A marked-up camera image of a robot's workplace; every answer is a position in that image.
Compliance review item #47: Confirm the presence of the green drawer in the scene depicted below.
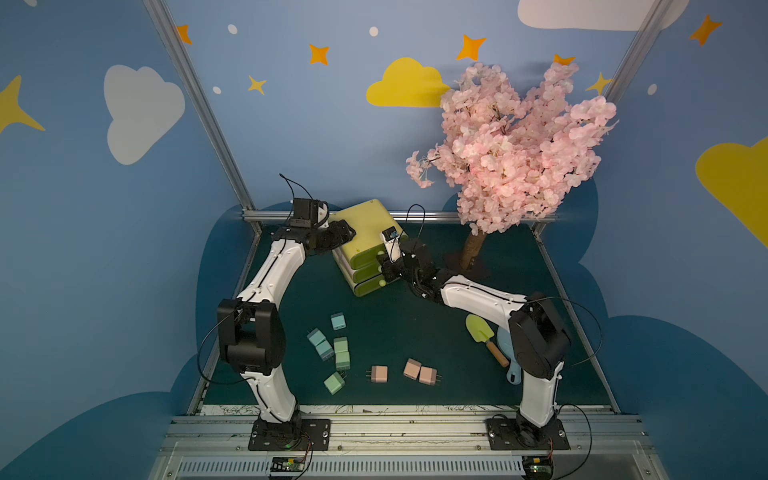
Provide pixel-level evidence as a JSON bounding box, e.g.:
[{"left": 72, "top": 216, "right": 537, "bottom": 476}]
[
  {"left": 344, "top": 263, "right": 381, "bottom": 285},
  {"left": 352, "top": 275, "right": 387, "bottom": 297},
  {"left": 341, "top": 236, "right": 389, "bottom": 270}
]

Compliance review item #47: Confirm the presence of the green toy shovel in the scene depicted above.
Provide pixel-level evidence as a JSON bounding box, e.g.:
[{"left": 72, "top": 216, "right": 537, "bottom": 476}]
[{"left": 465, "top": 314, "right": 510, "bottom": 368}]

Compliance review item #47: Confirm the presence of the right aluminium frame post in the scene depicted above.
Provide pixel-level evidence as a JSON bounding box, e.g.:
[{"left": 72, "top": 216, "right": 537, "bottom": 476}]
[{"left": 605, "top": 0, "right": 674, "bottom": 104}]

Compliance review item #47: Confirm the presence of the yellow-green drawer cabinet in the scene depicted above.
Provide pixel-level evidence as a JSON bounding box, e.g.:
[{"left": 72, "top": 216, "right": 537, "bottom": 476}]
[{"left": 330, "top": 199, "right": 403, "bottom": 290}]

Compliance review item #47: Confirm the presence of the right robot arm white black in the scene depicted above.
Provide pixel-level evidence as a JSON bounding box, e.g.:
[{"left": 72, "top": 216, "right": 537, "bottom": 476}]
[{"left": 377, "top": 238, "right": 572, "bottom": 429}]

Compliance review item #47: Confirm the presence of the left aluminium frame post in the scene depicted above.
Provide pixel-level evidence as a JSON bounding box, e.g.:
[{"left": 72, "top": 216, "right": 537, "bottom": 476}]
[{"left": 143, "top": 0, "right": 255, "bottom": 211}]

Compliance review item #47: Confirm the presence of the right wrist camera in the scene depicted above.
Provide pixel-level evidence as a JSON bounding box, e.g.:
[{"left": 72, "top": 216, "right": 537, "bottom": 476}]
[{"left": 381, "top": 226, "right": 401, "bottom": 262}]

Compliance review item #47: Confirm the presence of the aluminium frame post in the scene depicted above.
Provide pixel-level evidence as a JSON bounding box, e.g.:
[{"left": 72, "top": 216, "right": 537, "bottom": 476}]
[
  {"left": 605, "top": 0, "right": 674, "bottom": 104},
  {"left": 143, "top": 0, "right": 255, "bottom": 211}
]

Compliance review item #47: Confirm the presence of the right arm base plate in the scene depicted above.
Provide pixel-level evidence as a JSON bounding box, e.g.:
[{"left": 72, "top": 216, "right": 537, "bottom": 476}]
[{"left": 485, "top": 414, "right": 570, "bottom": 451}]

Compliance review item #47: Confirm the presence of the aluminium front rail base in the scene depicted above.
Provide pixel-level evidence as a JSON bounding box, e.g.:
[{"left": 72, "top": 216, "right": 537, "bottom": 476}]
[{"left": 150, "top": 405, "right": 667, "bottom": 479}]

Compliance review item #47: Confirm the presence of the pink blossom artificial tree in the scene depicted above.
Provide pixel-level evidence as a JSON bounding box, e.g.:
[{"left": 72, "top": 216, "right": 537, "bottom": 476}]
[{"left": 406, "top": 63, "right": 617, "bottom": 271}]

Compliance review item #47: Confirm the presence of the green plug upper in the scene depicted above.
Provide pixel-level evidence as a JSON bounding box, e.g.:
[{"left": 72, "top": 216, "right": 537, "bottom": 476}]
[{"left": 333, "top": 337, "right": 349, "bottom": 354}]

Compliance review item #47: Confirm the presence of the green plug lower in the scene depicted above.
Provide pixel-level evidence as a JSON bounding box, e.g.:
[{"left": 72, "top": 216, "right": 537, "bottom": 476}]
[{"left": 324, "top": 371, "right": 347, "bottom": 395}]

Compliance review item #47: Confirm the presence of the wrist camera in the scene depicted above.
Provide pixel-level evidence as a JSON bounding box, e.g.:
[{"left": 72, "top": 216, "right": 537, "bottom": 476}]
[
  {"left": 381, "top": 226, "right": 401, "bottom": 262},
  {"left": 289, "top": 198, "right": 330, "bottom": 229}
]

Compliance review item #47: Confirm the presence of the right circuit board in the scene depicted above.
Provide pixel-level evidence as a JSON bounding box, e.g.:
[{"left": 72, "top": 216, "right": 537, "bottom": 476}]
[{"left": 522, "top": 456, "right": 554, "bottom": 480}]

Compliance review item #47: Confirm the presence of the circuit board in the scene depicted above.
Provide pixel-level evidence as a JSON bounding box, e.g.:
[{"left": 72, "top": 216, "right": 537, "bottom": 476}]
[
  {"left": 269, "top": 457, "right": 306, "bottom": 477},
  {"left": 522, "top": 456, "right": 554, "bottom": 480}
]

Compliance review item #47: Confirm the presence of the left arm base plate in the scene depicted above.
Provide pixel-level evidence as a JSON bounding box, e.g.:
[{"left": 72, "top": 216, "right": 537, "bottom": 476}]
[{"left": 247, "top": 419, "right": 332, "bottom": 451}]

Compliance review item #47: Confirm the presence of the green plug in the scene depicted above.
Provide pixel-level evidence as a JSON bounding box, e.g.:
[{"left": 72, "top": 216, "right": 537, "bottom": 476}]
[
  {"left": 335, "top": 351, "right": 351, "bottom": 371},
  {"left": 324, "top": 371, "right": 347, "bottom": 395},
  {"left": 333, "top": 337, "right": 349, "bottom": 354}
]

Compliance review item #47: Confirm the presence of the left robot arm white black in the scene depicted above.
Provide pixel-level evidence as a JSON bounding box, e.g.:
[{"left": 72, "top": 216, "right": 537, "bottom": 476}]
[{"left": 216, "top": 220, "right": 356, "bottom": 424}]

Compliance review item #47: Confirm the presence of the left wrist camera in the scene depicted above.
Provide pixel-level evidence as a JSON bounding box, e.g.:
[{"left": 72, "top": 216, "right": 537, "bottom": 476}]
[{"left": 289, "top": 198, "right": 330, "bottom": 229}]

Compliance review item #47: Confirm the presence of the blue toy dustpan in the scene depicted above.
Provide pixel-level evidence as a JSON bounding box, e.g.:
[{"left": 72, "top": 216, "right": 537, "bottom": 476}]
[{"left": 496, "top": 327, "right": 523, "bottom": 385}]

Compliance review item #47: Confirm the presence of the pink plug left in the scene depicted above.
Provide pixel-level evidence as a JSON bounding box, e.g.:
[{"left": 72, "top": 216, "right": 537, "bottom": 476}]
[{"left": 368, "top": 365, "right": 388, "bottom": 384}]

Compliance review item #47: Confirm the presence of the green plug middle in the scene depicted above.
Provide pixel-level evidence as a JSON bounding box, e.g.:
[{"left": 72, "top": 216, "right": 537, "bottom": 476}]
[{"left": 335, "top": 351, "right": 351, "bottom": 371}]

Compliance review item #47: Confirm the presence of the left circuit board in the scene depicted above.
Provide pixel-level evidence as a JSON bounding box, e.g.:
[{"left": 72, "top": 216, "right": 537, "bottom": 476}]
[{"left": 269, "top": 457, "right": 306, "bottom": 477}]

